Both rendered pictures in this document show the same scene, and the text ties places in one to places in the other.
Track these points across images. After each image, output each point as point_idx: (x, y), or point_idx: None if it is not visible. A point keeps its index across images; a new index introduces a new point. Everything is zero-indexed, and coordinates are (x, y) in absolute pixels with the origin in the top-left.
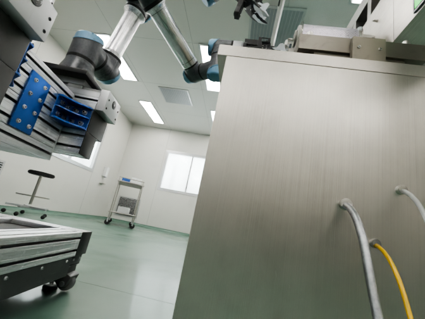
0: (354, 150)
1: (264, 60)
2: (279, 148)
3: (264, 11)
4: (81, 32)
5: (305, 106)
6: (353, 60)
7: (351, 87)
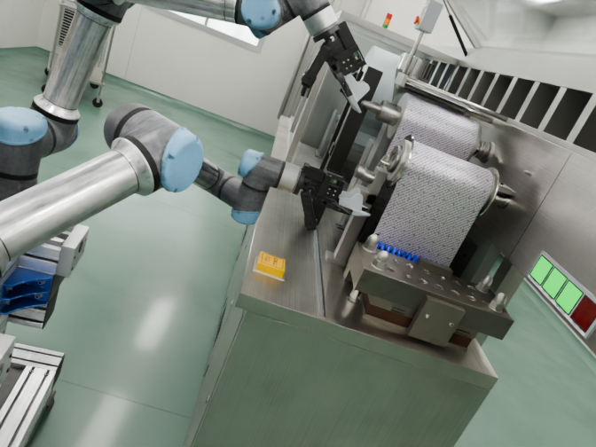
0: (358, 437)
1: (294, 327)
2: (284, 423)
3: (354, 105)
4: (5, 132)
5: (326, 389)
6: (403, 349)
7: (385, 380)
